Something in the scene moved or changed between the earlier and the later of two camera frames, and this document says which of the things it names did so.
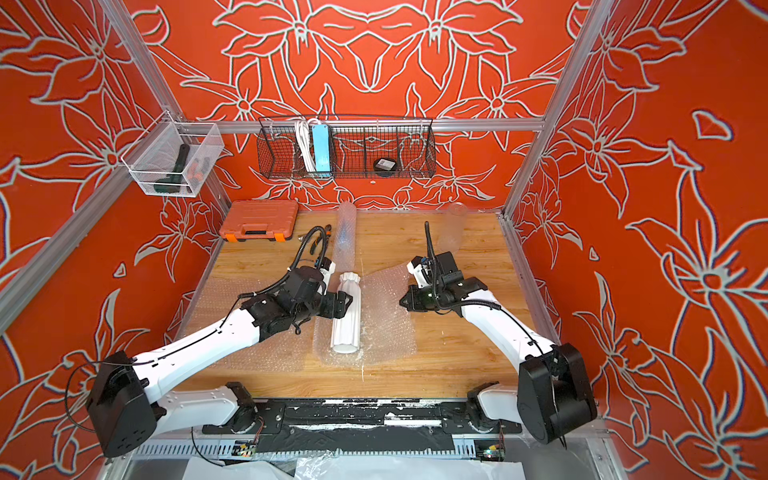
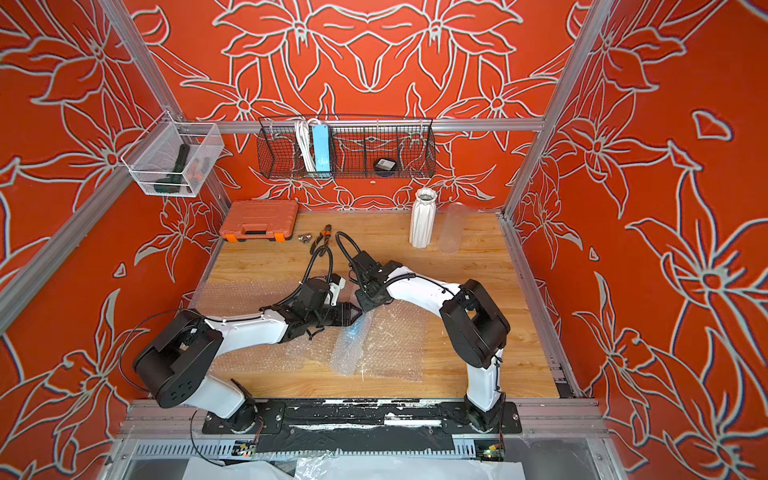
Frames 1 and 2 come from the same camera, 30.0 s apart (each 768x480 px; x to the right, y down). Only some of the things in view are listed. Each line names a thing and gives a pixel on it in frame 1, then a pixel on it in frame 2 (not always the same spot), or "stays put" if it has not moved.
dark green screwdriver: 171,184 stays put
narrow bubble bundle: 345,238 to 346,357
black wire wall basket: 349,147 stays put
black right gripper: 414,306 to 360,294
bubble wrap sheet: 286,350 stays put
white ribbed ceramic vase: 346,332 to 423,217
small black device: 385,164 stays put
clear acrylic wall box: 172,158 stays put
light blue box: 320,134 stays put
